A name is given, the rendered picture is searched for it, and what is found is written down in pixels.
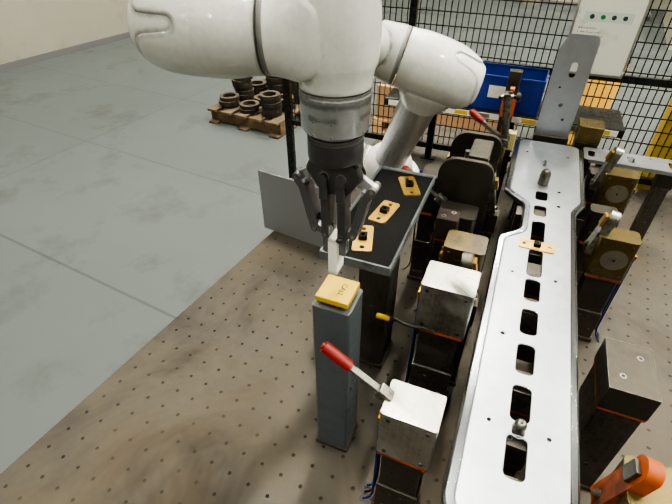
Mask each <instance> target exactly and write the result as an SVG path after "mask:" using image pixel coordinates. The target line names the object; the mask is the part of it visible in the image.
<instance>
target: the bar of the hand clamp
mask: <svg viewBox="0 0 672 504"><path fill-rule="evenodd" d="M498 99H501V101H503V111H502V125H501V139H507V140H508V139H509V126H510V114H511V102H512V100H513V99H516V101H517V102H520V101H521V93H520V92H518V93H517V95H516V96H514V94H512V91H505V93H504V94H502V96H498Z"/></svg>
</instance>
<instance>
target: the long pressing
mask: <svg viewBox="0 0 672 504"><path fill-rule="evenodd" d="M526 151H528V152H526ZM568 158H569V159H568ZM544 160H547V164H546V166H543V165H544V162H543V161H544ZM544 169H549V170H550V171H551V178H550V181H549V184H548V186H541V185H539V184H537V182H538V178H539V175H540V173H541V171H542V170H544ZM537 192H540V193H545V194H547V200H546V201H543V200H538V199H536V193H537ZM558 192H560V193H558ZM504 193H505V194H506V195H507V196H509V197H510V198H511V199H513V200H514V201H516V202H517V203H518V204H520V205H521V206H522V208H523V210H522V217H521V223H520V228H519V229H517V230H514V231H510V232H507V233H503V234H501V235H500V236H499V237H498V239H497V242H496V246H495V251H494V256H493V260H492V265H491V269H490V274H489V279H488V283H487V288H486V292H485V297H484V302H483V306H482V311H481V315H480V320H479V325H478V329H477V334H476V338H475V343H474V348H473V352H472V357H471V361H470V366H469V371H468V375H467V380H466V384H465V389H464V394H463V398H462V403H461V407H460V412H459V417H458V421H457V426H456V430H455V435H454V440H453V444H452V449H451V453H450V458H449V463H448V467H447V472H446V476H445V481H444V486H443V490H442V496H441V501H442V504H580V451H579V387H578V323H577V259H576V216H577V215H578V214H579V213H580V212H581V211H582V210H584V208H585V184H584V163H583V152H582V150H580V149H579V148H577V147H573V146H568V145H561V144H555V143H548V142H542V141H535V140H528V139H523V138H518V139H516V141H515V144H514V148H513V153H512V157H511V161H510V166H509V170H508V174H507V179H506V183H505V187H504ZM536 206H537V207H543V208H545V209H546V212H545V217H541V216H536V215H534V207H536ZM557 206H559V207H560V208H558V207H557ZM533 222H538V223H542V224H544V237H543V243H548V244H552V245H555V253H554V254H548V253H544V252H539V251H535V250H530V249H526V248H521V247H519V239H520V238H524V239H529V240H531V232H532V224H533ZM530 251H535V252H539V253H541V254H542V261H541V274H540V277H539V278H537V277H533V276H529V275H528V274H527V266H528V258H529V252H530ZM511 270H512V271H514V272H511ZM527 280H529V281H534V282H537V283H539V285H540V286H539V298H538V302H532V301H528V300H526V299H525V298H524V291H525V283H526V281H527ZM554 281H557V283H555V282H554ZM524 310H527V311H531V312H534V313H536V315H537V323H536V335H535V336H531V335H527V334H524V333H522V332H521V331H520V325H521V317H522V311H524ZM500 332H504V333H505V334H504V335H503V334H501V333H500ZM519 345H523V346H527V347H530V348H532V349H533V350H534V360H533V372H532V375H531V376H528V375H525V374H521V373H519V372H517V371H516V369H515V367H516V359H517V351H518V346H519ZM514 387H521V388H524V389H527V390H528V391H529V392H530V394H531V396H530V409H529V421H528V423H527V429H526V431H525V436H524V437H522V436H519V435H516V434H512V431H511V429H512V424H513V423H514V422H515V420H513V419H512V418H511V416H510V410H511V401H512V393H513V388H514ZM487 418H490V419H491V421H488V420H487ZM510 436H512V437H515V438H516V439H521V440H523V441H524V442H525V443H526V458H525V470H524V480H523V481H521V482H518V481H515V480H513V479H510V478H508V477H506V476H505V474H504V472H503V469H504V460H505V452H506V443H507V438H508V437H510ZM547 438H550V439H551V442H548V441H547Z"/></svg>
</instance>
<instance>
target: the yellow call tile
mask: <svg viewBox="0 0 672 504"><path fill-rule="evenodd" d="M359 288H360V283H359V282H356V281H352V280H349V279H345V278H341V277H338V276H334V275H330V274H329V275H328V276H327V278H326V279H325V281H324V282H323V284H322V285H321V287H320V288H319V290H318V291H317V293H316V295H315V300H317V301H321V302H324V303H327V304H331V305H334V306H337V307H341V308H344V309H348V308H349V306H350V304H351V302H352V301H353V299H354V297H355V295H356V293H357V291H358V289H359Z"/></svg>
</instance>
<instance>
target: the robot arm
mask: <svg viewBox="0 0 672 504"><path fill-rule="evenodd" d="M127 24H128V28H129V33H130V36H131V39H132V41H133V43H134V45H135V47H136V49H137V50H138V51H139V52H140V53H141V54H142V55H143V57H144V58H145V59H146V60H147V61H149V62H150V63H152V64H154V65H156V66H158V67H160V68H162V69H164V70H167V71H170V72H173V73H176V74H181V75H188V76H198V77H206V78H217V79H241V78H247V77H253V76H275V77H281V78H285V79H289V80H292V81H296V82H299V91H298V92H299V97H300V114H301V127H302V129H303V131H304V132H305V133H307V146H308V160H307V163H306V166H305V167H304V166H300V167H299V168H298V169H297V170H296V171H295V172H294V173H293V174H292V178H293V179H292V178H289V179H290V180H294V182H295V183H296V185H297V186H298V188H299V190H300V194H301V197H302V201H303V204H304V207H305V211H306V214H307V217H308V221H309V224H310V228H311V230H312V231H314V232H316V231H318V232H320V233H321V234H322V236H323V250H324V251H325V252H328V272H329V273H331V274H332V273H333V274H335V275H337V274H338V272H339V271H340V269H341V267H342V266H343V262H344V256H345V255H346V253H347V252H348V250H349V239H350V240H351V241H355V240H356V238H357V237H358V235H359V233H360V232H361V230H362V227H363V224H364V221H365V218H366V216H367V213H368V210H369V207H370V204H371V201H372V199H373V197H374V196H375V195H376V194H377V192H378V190H379V189H380V187H381V183H380V182H379V181H375V182H373V181H372V180H370V179H371V178H372V176H373V175H374V173H375V172H376V171H377V169H378V168H379V167H380V166H381V165H382V166H387V167H392V168H398V169H401V168H402V167H403V166H404V165H405V166H406V165H407V166H408V167H409V168H411V169H412V170H413V171H414V172H419V169H418V167H417V165H416V164H415V162H414V161H412V158H411V153H412V152H413V150H414V148H415V146H416V145H417V143H418V141H419V140H420V138H421V137H422V135H423V134H424V132H425V130H426V128H427V127H428V125H429V123H430V122H431V120H432V118H433V117H434V115H436V114H438V113H440V112H442V111H444V110H447V109H448V108H450V109H460V108H464V107H467V106H468V105H470V104H472V103H473V102H474V101H475V99H476V97H477V95H478V93H479V90H480V88H481V85H482V82H483V80H484V76H485V73H486V67H485V65H484V64H483V60H482V59H481V58H480V57H479V56H478V55H477V54H476V53H475V52H474V51H473V50H471V49H470V48H469V47H467V46H466V45H464V44H462V43H460V42H458V41H456V40H454V39H451V38H449V37H447V36H444V35H442V34H439V33H436V32H433V31H430V30H426V29H420V28H417V27H413V26H410V25H407V24H403V23H399V22H394V21H389V20H383V21H382V4H381V0H129V2H128V7H127ZM412 27H413V28H412ZM411 30H412V31H411ZM410 33H411V34H410ZM409 35H410V37H409ZM408 38H409V39H408ZM407 41H408V42H407ZM406 44H407V45H406ZM405 47H406V48H405ZM404 49H405V51H404ZM403 52H404V53H403ZM402 55H403V56H402ZM401 58H402V59H401ZM400 60H401V62H400ZM399 63H400V64H399ZM398 66H399V67H398ZM397 69H398V70H397ZM396 72H397V73H396ZM395 74H396V76H395ZM373 77H374V78H375V79H377V80H379V81H381V82H383V83H385V84H388V85H390V86H392V87H395V88H397V89H398V90H399V95H400V99H399V101H398V104H397V106H396V109H395V111H394V113H393V116H392V118H391V121H390V123H389V126H388V128H387V130H386V133H385V135H384V138H383V140H382V142H380V143H378V144H376V145H375V146H370V145H367V144H365V143H364V134H365V133H366V131H367V130H368V129H369V127H370V119H371V99H372V95H373V90H372V83H373ZM394 77H395V78H394ZM393 80H394V81H393ZM392 83H393V84H392ZM315 187H318V188H319V199H320V200H321V207H320V204H319V200H318V196H317V193H316V189H315ZM356 187H358V188H361V195H363V196H362V198H361V200H360V202H359V205H358V208H357V211H356V214H355V217H354V220H353V223H352V227H351V228H350V225H351V195H352V191H353V190H354V189H355V188H356ZM335 195H336V203H337V224H336V225H337V229H335V230H334V231H333V229H334V228H335V227H336V225H335Z"/></svg>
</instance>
